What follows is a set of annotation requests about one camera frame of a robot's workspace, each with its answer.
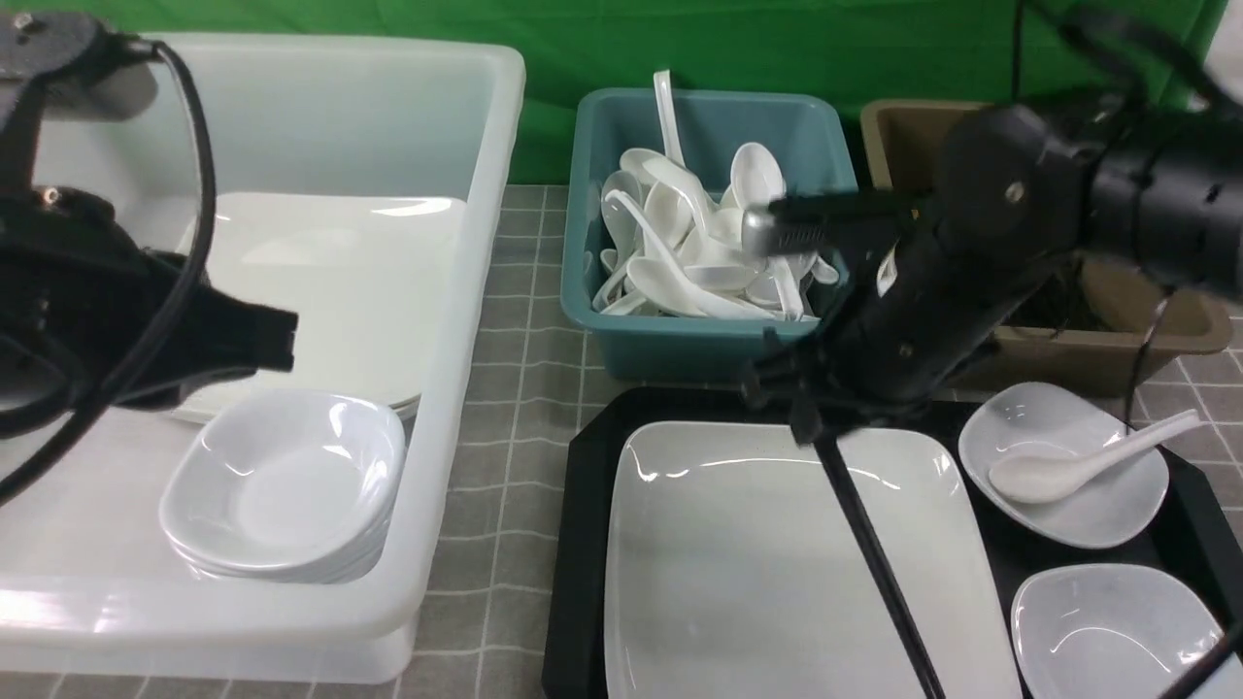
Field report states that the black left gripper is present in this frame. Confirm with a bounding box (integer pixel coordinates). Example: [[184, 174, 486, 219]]
[[1, 190, 298, 438]]

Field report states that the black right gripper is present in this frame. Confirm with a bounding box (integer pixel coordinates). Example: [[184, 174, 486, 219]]
[[741, 228, 1040, 447]]

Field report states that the black chopstick gold band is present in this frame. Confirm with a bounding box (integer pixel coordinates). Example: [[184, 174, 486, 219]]
[[814, 432, 946, 698]]

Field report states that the white ceramic soup spoon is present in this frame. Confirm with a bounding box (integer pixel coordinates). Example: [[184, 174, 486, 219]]
[[989, 410, 1204, 505]]

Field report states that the small white dish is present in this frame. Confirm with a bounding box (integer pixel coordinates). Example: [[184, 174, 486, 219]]
[[1009, 565, 1226, 698], [958, 383, 1168, 549]]

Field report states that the large white square plate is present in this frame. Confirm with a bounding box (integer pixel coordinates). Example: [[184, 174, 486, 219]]
[[604, 420, 1023, 698]]

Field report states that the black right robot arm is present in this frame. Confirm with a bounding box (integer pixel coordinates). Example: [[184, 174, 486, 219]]
[[741, 1, 1241, 444]]

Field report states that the brown plastic bin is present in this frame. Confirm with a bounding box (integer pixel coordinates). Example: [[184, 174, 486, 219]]
[[858, 100, 1233, 398]]

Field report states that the teal plastic bin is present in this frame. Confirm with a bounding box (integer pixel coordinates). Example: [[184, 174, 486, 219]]
[[561, 88, 856, 383]]

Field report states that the green backdrop cloth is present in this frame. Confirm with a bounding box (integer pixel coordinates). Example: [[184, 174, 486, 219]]
[[0, 0, 1229, 185]]

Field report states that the pile of white soup spoons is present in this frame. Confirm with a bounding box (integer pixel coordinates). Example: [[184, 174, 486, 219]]
[[593, 70, 843, 322]]

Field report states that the stack of small white dishes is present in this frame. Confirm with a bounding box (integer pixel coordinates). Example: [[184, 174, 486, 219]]
[[158, 391, 406, 585]]

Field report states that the stack of white square plates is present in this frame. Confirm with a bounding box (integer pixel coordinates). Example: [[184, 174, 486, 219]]
[[172, 193, 467, 423]]

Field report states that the large white plastic tub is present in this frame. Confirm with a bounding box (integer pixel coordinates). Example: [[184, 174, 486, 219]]
[[2, 32, 525, 684]]

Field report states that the grey checked tablecloth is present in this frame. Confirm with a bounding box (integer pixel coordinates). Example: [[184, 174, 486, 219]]
[[2, 187, 1241, 698]]

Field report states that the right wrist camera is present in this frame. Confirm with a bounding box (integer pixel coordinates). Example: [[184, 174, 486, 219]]
[[741, 190, 927, 265]]

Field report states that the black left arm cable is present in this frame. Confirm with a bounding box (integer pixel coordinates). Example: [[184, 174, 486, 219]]
[[0, 39, 218, 506]]

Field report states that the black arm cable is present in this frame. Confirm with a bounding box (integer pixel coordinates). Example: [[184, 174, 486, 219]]
[[1011, 0, 1243, 699], [0, 39, 218, 506]]

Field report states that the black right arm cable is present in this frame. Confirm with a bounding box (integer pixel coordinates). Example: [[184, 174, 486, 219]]
[[1011, 0, 1243, 699]]

